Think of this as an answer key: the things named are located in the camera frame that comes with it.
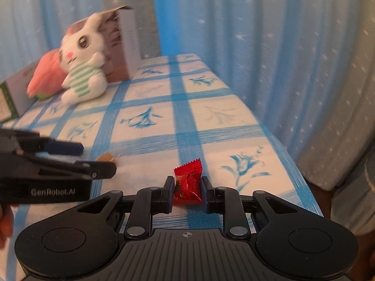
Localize white rabbit plush toy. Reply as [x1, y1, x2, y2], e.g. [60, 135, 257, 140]
[59, 13, 107, 105]

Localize pink peach plush toy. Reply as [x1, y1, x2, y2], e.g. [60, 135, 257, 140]
[27, 48, 67, 100]

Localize blue star curtain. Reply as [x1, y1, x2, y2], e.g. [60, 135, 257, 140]
[1, 0, 374, 190]

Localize green white carton box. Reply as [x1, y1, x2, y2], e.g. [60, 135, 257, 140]
[0, 60, 39, 123]

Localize left hand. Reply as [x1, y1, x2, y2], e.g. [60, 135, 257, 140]
[0, 205, 14, 249]

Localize blue white checked tablecloth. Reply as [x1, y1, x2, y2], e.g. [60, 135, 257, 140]
[7, 55, 320, 280]

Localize red foil candy packet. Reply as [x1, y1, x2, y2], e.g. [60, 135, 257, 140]
[173, 159, 203, 206]

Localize white brown paper box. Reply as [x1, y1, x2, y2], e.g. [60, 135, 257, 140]
[72, 6, 141, 84]

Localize brown round candy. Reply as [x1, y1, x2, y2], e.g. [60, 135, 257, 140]
[97, 152, 116, 163]

